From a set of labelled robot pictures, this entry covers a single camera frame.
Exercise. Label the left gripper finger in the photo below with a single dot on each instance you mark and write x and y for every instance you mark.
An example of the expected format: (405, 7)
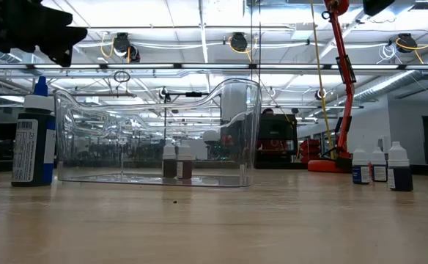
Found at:
(63, 40)
(51, 16)

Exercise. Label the large blue-capped dye bottle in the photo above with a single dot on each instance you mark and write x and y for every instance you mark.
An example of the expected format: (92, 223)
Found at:
(34, 146)

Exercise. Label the clear plastic bin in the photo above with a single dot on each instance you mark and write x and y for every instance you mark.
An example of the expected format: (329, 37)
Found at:
(100, 172)

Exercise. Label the small brown dye bottle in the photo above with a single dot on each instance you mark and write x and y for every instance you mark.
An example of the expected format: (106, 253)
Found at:
(169, 166)

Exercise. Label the small black dye bottle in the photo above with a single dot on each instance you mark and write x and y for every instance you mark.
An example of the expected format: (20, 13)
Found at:
(379, 172)

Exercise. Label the small blue dye bottle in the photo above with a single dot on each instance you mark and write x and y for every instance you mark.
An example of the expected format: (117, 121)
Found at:
(360, 172)

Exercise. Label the small dark green dye bottle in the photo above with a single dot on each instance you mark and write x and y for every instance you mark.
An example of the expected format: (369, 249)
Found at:
(400, 177)

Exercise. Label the small maroon dye bottle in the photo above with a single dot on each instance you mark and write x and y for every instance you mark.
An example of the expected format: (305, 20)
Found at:
(184, 168)

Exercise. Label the black computer monitor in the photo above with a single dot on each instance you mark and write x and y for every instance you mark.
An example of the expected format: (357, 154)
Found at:
(278, 128)
(3, 131)

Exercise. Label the small black ceiling reel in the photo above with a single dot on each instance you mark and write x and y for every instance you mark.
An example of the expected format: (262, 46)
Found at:
(162, 93)
(320, 94)

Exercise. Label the person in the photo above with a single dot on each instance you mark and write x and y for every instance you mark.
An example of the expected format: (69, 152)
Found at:
(268, 111)

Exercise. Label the red stacked stools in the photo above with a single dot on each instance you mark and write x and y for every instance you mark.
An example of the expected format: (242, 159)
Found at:
(310, 150)

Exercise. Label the white dome-shaped device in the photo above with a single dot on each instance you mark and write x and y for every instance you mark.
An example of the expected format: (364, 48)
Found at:
(211, 136)

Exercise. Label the silver ceiling air duct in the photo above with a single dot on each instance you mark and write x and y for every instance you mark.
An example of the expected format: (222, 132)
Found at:
(393, 82)
(14, 58)

